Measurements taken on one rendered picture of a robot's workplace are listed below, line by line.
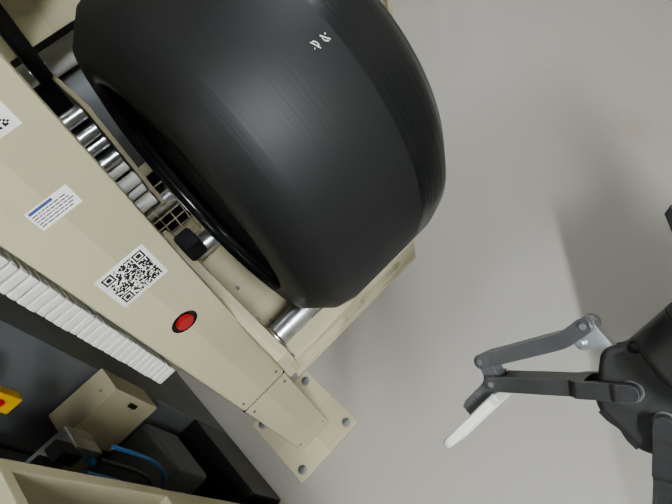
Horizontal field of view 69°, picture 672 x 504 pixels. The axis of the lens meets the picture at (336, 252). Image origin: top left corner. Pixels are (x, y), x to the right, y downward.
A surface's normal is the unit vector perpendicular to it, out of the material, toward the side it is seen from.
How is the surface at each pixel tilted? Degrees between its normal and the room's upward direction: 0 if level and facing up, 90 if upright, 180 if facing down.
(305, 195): 61
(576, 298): 0
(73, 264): 90
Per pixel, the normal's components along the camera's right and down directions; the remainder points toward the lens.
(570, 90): -0.17, -0.50
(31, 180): 0.69, 0.55
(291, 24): 0.22, -0.14
